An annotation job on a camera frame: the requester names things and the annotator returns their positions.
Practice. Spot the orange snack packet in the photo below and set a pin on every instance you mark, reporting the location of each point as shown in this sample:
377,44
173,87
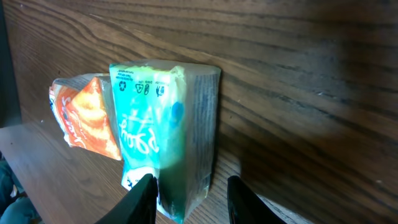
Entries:
84,109

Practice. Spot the small teal white packet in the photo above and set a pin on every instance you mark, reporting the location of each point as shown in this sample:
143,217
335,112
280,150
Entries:
166,115

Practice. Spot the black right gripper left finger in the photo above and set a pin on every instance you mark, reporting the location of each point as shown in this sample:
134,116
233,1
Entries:
138,206

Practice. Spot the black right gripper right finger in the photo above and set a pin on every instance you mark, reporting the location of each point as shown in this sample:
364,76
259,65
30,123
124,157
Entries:
245,207

